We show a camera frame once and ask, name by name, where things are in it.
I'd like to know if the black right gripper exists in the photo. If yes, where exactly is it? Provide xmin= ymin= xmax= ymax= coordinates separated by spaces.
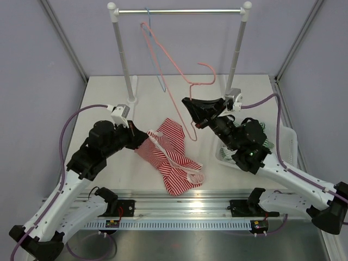
xmin=184 ymin=97 xmax=241 ymax=152

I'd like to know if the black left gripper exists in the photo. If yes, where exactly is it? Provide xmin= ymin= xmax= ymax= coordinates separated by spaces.
xmin=103 ymin=119 xmax=149 ymax=158

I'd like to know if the red striped tank top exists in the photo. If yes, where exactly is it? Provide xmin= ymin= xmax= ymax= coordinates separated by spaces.
xmin=135 ymin=118 xmax=204 ymax=196

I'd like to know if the green striped tank top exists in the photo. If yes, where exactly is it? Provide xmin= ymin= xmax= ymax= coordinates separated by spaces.
xmin=219 ymin=118 xmax=272 ymax=171

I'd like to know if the blue wire hanger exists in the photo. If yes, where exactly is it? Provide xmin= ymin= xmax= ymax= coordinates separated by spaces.
xmin=144 ymin=7 xmax=166 ymax=92

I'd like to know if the pink wire hanger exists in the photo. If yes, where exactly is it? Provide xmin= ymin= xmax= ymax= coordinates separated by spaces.
xmin=140 ymin=22 xmax=216 ymax=142

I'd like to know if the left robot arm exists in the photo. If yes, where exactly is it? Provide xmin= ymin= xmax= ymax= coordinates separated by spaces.
xmin=9 ymin=120 xmax=148 ymax=260

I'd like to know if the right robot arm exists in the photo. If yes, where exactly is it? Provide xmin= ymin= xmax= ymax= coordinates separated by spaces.
xmin=182 ymin=97 xmax=347 ymax=235

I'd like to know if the white plastic basket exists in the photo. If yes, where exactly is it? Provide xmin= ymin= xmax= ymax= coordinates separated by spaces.
xmin=212 ymin=121 xmax=297 ymax=169

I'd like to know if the white and silver clothes rack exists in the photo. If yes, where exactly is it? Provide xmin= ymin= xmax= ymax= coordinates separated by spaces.
xmin=107 ymin=1 xmax=252 ymax=104

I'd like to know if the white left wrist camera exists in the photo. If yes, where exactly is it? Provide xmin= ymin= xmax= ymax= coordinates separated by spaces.
xmin=107 ymin=104 xmax=130 ymax=128

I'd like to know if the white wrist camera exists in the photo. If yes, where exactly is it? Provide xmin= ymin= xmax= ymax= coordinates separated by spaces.
xmin=225 ymin=88 xmax=243 ymax=111
xmin=107 ymin=104 xmax=130 ymax=128

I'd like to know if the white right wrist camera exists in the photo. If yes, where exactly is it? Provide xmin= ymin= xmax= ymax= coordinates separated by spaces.
xmin=225 ymin=88 xmax=243 ymax=111

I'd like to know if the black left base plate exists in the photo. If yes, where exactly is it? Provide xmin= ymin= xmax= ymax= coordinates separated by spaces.
xmin=105 ymin=200 xmax=136 ymax=218

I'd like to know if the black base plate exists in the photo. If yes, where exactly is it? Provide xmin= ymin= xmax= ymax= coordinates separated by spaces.
xmin=227 ymin=200 xmax=280 ymax=218
xmin=105 ymin=200 xmax=136 ymax=218

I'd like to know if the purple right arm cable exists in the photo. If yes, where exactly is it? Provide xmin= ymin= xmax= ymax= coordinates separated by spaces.
xmin=240 ymin=93 xmax=348 ymax=237

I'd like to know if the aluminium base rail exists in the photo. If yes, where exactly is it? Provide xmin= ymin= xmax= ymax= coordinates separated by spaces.
xmin=35 ymin=189 xmax=334 ymax=220

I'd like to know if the white slotted cable duct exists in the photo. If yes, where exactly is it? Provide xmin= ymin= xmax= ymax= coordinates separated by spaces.
xmin=83 ymin=220 xmax=251 ymax=231

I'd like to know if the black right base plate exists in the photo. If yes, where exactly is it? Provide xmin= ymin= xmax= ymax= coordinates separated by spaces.
xmin=227 ymin=200 xmax=280 ymax=218

